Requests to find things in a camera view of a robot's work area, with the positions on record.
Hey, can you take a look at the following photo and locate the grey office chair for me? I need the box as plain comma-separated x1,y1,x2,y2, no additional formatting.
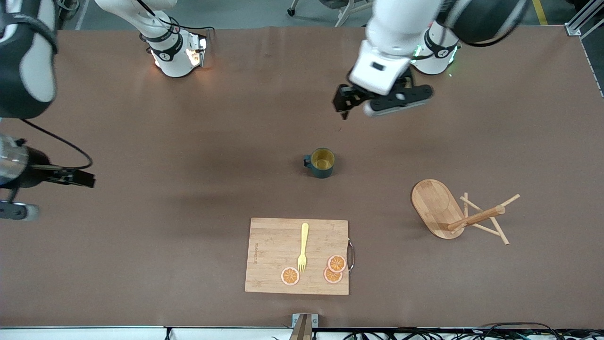
287,0,378,27

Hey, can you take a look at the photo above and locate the teal mug yellow inside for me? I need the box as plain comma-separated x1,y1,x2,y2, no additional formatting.
303,147,336,179

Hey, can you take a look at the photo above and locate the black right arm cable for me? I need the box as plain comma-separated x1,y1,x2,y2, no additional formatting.
21,118,93,170

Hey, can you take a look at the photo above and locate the black right base cable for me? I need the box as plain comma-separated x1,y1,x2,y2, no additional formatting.
177,23,215,38

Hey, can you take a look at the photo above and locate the aluminium frame profile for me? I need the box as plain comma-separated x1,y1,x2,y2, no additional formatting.
565,0,604,39

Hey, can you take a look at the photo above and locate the yellow plastic fork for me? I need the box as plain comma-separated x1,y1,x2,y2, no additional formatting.
297,222,310,273

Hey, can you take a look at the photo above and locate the wooden mug tree rack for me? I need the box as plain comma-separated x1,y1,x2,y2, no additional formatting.
411,178,521,246

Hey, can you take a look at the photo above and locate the aluminium camera mast bracket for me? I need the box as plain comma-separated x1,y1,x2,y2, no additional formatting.
289,313,319,340

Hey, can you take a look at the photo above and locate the bamboo cutting board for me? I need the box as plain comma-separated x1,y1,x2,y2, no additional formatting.
244,217,355,296

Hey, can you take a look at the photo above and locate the black looped cable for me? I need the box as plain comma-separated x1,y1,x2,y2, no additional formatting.
479,322,562,340

